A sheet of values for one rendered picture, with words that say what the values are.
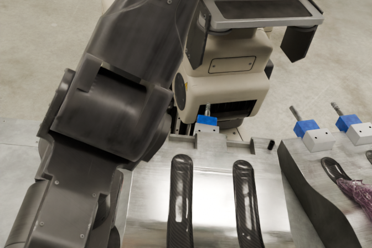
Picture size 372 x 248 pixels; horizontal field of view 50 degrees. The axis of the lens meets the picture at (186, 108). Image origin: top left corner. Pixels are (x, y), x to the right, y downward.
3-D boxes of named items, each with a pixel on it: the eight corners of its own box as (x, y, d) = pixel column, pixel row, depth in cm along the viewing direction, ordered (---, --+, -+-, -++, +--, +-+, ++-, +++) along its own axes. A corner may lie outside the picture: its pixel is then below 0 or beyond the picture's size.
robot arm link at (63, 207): (174, 104, 31) (71, 58, 29) (157, 241, 23) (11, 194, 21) (117, 176, 39) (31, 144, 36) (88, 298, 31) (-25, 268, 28)
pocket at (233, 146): (222, 146, 78) (225, 133, 76) (248, 149, 78) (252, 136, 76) (223, 164, 75) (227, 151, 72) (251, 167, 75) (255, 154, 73)
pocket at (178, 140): (167, 141, 77) (169, 128, 75) (194, 144, 78) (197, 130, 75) (166, 159, 74) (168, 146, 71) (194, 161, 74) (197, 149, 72)
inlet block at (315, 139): (278, 117, 90) (285, 99, 87) (297, 114, 92) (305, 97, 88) (305, 161, 82) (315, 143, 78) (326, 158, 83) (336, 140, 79)
